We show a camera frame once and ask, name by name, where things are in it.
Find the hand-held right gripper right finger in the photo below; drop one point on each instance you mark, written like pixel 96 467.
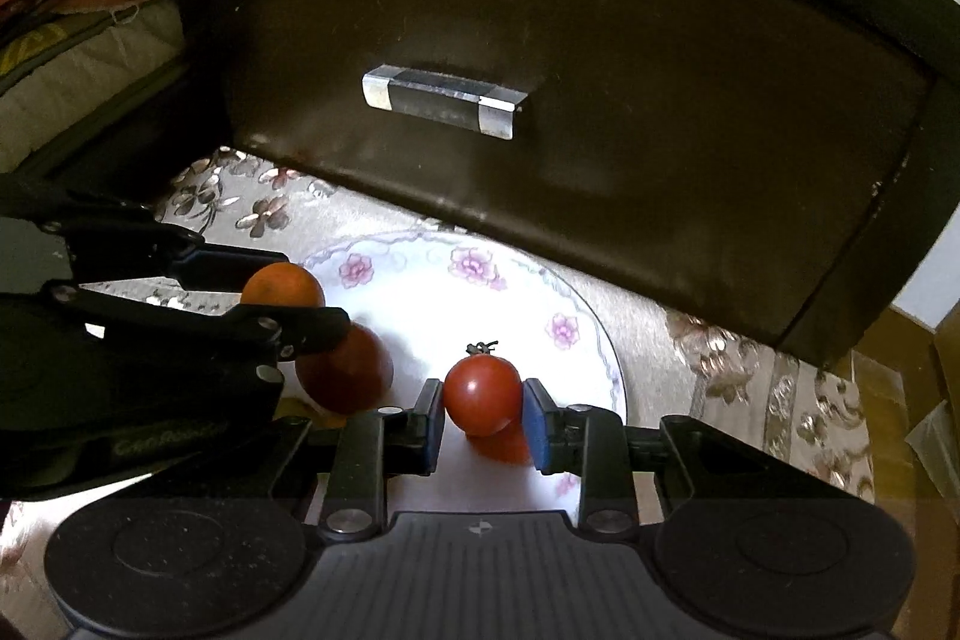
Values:
pixel 536 426

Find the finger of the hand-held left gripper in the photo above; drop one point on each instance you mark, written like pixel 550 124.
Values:
pixel 225 269
pixel 300 329

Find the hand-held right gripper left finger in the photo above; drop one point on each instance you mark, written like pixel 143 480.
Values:
pixel 429 430

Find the small mandarin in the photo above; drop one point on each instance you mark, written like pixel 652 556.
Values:
pixel 283 286

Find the cherry tomato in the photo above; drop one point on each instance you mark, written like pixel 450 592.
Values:
pixel 481 394

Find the large dark red tomato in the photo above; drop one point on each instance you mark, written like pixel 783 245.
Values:
pixel 349 370

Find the white floral plate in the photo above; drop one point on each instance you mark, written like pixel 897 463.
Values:
pixel 480 302

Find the floral beige tablecloth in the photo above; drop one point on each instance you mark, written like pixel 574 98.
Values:
pixel 712 370

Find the dark wooden nightstand drawer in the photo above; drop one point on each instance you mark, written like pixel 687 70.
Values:
pixel 600 85

